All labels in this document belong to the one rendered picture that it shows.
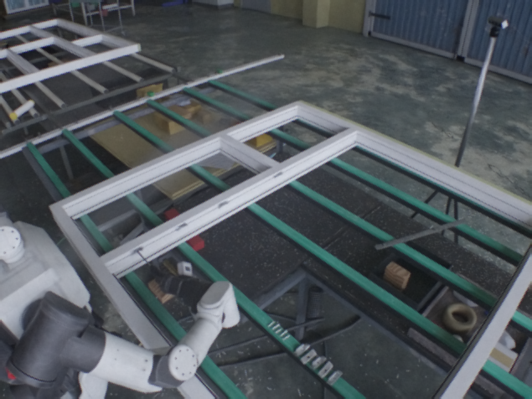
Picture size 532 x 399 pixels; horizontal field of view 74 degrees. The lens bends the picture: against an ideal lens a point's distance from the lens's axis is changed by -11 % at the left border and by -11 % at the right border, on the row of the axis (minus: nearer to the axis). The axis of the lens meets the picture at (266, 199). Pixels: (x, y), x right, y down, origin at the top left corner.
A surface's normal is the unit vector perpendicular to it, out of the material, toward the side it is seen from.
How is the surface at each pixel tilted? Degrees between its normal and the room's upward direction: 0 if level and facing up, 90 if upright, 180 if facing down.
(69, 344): 67
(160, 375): 54
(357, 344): 0
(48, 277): 42
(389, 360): 0
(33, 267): 5
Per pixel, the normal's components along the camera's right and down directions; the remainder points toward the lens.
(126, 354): 0.78, -0.33
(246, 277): 0.00, -0.79
